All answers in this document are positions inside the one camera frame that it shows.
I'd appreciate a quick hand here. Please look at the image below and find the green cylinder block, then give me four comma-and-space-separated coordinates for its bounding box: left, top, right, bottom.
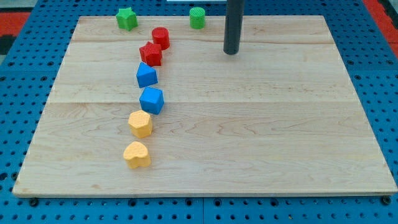
189, 7, 206, 29

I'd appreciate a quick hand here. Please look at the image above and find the wooden board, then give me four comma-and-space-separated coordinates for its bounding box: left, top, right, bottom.
13, 16, 397, 198

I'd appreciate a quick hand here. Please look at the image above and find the yellow heart block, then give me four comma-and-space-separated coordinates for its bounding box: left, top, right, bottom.
123, 141, 151, 169

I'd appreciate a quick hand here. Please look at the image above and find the blue cube block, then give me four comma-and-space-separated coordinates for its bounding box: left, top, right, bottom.
139, 86, 164, 114

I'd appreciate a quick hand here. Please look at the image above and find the red star block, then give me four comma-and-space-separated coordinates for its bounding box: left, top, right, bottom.
139, 42, 162, 67

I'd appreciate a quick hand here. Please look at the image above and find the green star block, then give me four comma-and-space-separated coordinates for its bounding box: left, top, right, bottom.
116, 7, 138, 31

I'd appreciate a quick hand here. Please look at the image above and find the red cylinder block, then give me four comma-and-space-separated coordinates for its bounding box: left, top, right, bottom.
151, 27, 170, 50

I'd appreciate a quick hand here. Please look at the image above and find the yellow hexagon block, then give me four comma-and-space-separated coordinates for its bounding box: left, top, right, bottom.
128, 110, 153, 138

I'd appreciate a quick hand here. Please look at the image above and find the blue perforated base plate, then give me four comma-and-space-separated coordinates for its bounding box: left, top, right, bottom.
1, 1, 397, 223

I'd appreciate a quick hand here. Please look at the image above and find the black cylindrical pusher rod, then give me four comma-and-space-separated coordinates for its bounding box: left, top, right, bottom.
223, 0, 244, 55

